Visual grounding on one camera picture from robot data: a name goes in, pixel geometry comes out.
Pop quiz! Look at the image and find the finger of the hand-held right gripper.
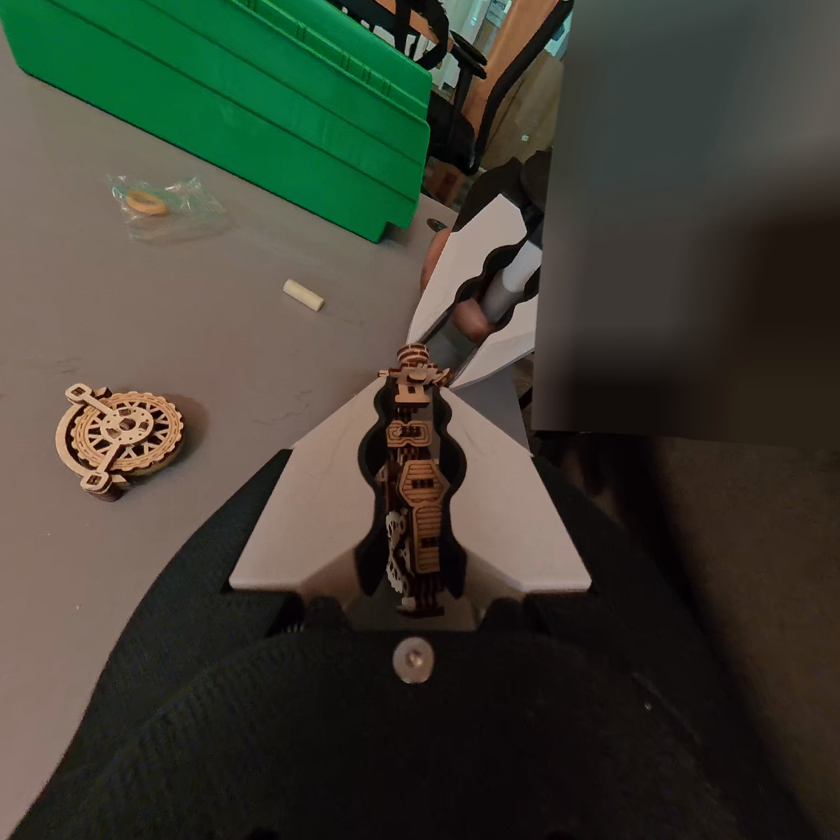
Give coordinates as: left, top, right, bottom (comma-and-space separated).
451, 289, 540, 391
406, 192, 531, 349

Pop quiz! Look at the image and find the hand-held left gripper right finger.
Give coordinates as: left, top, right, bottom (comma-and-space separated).
433, 384, 593, 595

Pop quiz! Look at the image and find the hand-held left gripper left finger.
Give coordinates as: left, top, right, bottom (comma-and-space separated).
228, 379, 395, 595

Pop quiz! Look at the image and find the wooden motorcycle model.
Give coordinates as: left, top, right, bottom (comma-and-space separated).
357, 343, 468, 619

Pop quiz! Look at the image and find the grey desk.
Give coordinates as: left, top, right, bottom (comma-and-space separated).
0, 39, 532, 840

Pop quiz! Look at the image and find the person's right hand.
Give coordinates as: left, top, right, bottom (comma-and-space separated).
454, 297, 500, 342

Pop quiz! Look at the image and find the black office chair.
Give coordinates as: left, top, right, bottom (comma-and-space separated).
367, 0, 572, 198

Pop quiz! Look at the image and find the wooden wheel assembly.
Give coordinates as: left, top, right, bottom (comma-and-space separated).
55, 384, 186, 503

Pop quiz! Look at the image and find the person's brown clothing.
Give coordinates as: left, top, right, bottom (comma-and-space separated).
532, 433, 840, 840

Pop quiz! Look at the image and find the green plastic crate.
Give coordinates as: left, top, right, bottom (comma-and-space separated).
0, 0, 434, 244

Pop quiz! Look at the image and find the clear plastic bag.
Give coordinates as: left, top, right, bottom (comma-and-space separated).
105, 174, 227, 244

